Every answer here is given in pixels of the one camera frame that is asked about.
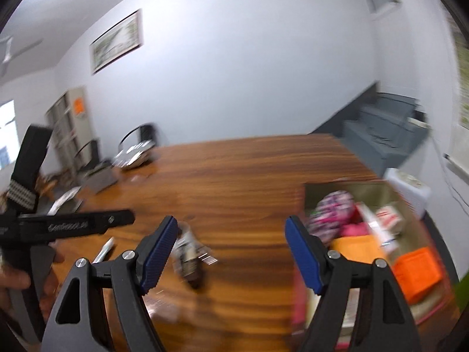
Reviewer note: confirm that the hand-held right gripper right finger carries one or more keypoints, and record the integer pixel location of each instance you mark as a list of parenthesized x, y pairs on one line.
[(304, 256)]

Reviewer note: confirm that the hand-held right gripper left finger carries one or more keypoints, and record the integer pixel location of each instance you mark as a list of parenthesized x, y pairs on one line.
[(159, 253)]

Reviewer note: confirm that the person's left hand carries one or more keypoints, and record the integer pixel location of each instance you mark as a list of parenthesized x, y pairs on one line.
[(13, 282)]

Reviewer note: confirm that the grey rectangular box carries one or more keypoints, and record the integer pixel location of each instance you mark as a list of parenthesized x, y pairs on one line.
[(99, 179)]

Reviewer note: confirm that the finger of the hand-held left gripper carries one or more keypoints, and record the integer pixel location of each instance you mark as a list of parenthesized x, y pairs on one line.
[(117, 220)]

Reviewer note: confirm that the white plastic basket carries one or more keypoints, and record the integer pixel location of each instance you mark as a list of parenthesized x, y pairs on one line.
[(406, 187)]

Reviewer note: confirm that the white red-printed bottle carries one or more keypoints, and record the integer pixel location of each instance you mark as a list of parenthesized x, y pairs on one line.
[(390, 215)]

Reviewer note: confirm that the small orange studded cube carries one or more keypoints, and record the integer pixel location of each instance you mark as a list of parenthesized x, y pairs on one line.
[(417, 271)]

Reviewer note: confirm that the framed wall picture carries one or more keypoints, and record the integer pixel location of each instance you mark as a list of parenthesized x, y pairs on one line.
[(115, 40)]

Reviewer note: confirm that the white cream tube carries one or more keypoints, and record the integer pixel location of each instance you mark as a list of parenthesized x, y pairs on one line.
[(372, 222)]

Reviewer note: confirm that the large orange toy cube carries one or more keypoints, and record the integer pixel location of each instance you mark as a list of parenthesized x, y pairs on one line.
[(359, 247)]

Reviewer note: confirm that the orange paper sign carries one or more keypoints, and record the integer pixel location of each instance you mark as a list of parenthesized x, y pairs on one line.
[(78, 107)]

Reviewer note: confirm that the crumpled foil tray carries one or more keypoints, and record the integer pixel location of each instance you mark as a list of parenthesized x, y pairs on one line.
[(133, 156)]

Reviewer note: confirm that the clear plastic bag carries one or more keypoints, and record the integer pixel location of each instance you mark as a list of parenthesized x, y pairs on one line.
[(161, 304)]

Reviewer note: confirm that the green object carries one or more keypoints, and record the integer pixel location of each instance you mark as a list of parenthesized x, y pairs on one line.
[(462, 289)]

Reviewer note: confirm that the beige shelf cabinet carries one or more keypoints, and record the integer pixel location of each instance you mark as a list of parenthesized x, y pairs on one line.
[(69, 121)]

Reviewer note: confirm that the pink cardboard box container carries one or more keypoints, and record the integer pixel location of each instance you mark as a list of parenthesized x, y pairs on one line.
[(329, 187)]

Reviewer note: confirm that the grey sofa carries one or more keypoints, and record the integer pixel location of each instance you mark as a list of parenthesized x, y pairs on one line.
[(384, 132)]

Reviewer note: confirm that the white ceiling fan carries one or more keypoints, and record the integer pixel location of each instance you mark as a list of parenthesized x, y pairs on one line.
[(11, 53)]

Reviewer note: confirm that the dark chocolate bar packet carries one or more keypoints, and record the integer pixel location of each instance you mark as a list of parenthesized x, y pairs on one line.
[(190, 264)]

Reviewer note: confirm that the bright window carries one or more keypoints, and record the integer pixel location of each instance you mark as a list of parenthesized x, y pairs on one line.
[(7, 135)]

